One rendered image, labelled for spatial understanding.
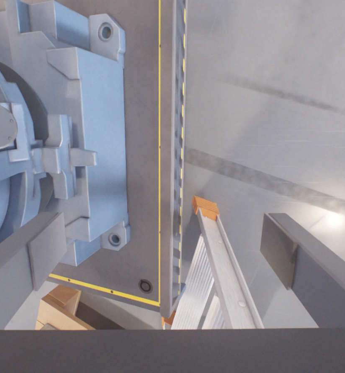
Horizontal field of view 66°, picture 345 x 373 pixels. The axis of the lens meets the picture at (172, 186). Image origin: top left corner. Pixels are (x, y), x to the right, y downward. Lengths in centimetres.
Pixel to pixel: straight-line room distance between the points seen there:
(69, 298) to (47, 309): 10
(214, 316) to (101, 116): 49
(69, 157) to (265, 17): 71
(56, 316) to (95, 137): 100
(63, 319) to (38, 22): 113
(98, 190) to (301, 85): 66
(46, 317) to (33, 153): 108
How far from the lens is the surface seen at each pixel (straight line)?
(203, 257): 83
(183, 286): 87
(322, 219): 98
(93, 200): 56
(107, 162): 59
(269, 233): 16
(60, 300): 141
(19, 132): 42
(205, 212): 91
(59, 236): 17
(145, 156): 64
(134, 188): 67
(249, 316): 62
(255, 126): 92
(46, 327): 145
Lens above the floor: 92
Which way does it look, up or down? 65 degrees down
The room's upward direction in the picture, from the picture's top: 124 degrees counter-clockwise
